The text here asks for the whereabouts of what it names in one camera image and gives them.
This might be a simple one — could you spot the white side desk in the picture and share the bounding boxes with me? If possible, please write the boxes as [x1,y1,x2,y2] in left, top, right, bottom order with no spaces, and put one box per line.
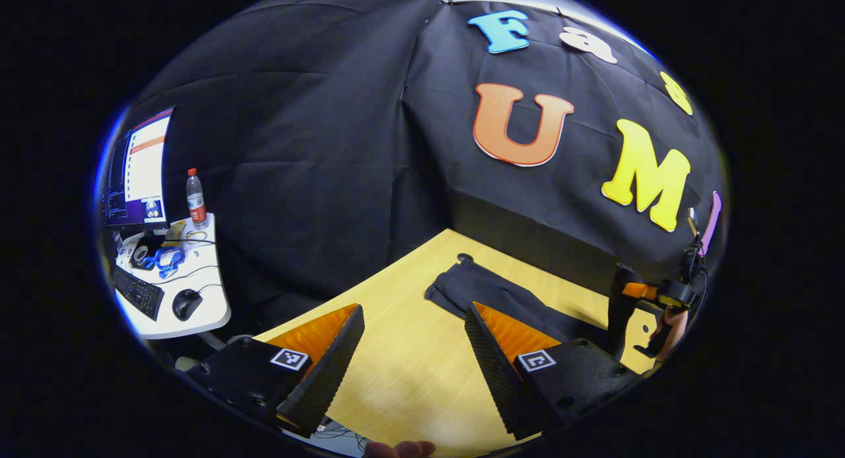
[109,212,232,341]

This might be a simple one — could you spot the black keyboard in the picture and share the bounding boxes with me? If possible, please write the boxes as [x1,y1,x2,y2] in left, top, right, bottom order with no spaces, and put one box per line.
[111,265,165,322]

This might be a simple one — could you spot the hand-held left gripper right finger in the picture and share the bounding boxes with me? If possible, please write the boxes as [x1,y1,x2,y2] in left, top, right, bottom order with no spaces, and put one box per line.
[464,302,640,442]

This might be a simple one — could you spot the clear water bottle red label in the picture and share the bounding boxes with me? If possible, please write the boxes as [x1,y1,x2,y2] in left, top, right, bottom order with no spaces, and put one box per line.
[186,168,209,230]

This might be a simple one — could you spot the blue plastic tool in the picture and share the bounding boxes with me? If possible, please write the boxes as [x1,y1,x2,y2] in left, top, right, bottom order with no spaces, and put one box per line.
[141,247,186,280]

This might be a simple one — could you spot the black backdrop cloth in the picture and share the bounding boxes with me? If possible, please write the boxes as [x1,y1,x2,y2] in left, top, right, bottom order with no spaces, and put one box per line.
[122,0,727,327]

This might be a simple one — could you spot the dark grey jeans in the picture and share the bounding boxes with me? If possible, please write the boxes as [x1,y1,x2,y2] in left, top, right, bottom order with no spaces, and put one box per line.
[424,253,618,353]

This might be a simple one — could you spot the computer monitor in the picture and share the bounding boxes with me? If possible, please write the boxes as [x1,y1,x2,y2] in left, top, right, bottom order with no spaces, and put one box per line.
[101,106,176,232]

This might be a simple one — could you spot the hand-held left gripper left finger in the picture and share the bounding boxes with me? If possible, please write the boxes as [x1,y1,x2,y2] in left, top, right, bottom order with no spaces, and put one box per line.
[187,304,366,439]

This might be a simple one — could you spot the black computer mouse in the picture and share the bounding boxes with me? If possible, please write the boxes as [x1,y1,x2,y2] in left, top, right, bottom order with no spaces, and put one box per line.
[172,288,204,322]

